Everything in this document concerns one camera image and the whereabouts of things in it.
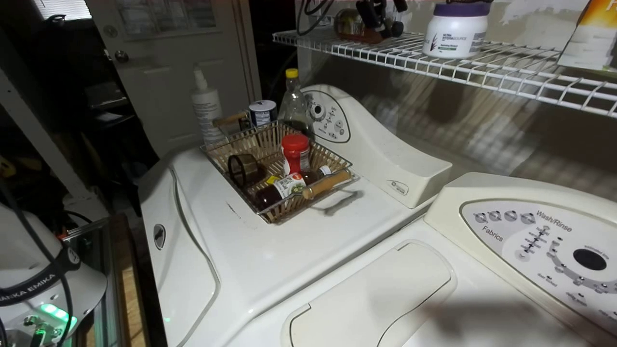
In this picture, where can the white and orange carton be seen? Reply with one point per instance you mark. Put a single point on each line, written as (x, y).
(588, 38)

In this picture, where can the white spray bottle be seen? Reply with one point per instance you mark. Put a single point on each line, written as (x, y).
(204, 108)

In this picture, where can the wooden robot platform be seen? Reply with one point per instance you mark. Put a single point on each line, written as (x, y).
(131, 301)

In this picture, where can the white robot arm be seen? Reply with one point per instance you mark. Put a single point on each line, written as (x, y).
(25, 256)

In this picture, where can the clear bottle yellow cap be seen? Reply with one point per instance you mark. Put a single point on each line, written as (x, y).
(295, 102)

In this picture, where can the white slanted post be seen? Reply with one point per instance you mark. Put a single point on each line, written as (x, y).
(38, 135)

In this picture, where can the dark round cup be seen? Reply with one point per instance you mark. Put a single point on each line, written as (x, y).
(243, 170)

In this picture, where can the white jar purple lid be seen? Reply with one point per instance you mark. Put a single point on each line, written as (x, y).
(455, 31)

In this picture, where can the white washing machine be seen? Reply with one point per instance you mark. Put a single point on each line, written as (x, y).
(270, 256)

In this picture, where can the round door knob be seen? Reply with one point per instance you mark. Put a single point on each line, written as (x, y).
(119, 56)

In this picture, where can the small dark white capped bottle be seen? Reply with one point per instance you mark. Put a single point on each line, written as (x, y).
(320, 171)

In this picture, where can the white dryer with dial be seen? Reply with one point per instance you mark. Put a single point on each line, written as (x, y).
(386, 301)

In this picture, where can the white panel door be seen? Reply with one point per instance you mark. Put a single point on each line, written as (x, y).
(173, 69)

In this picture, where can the small blue white can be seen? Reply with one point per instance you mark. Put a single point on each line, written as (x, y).
(262, 114)

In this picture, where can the red capped jar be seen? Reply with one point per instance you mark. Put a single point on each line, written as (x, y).
(295, 152)

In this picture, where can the brown bottle white label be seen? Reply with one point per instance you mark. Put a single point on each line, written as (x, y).
(281, 187)

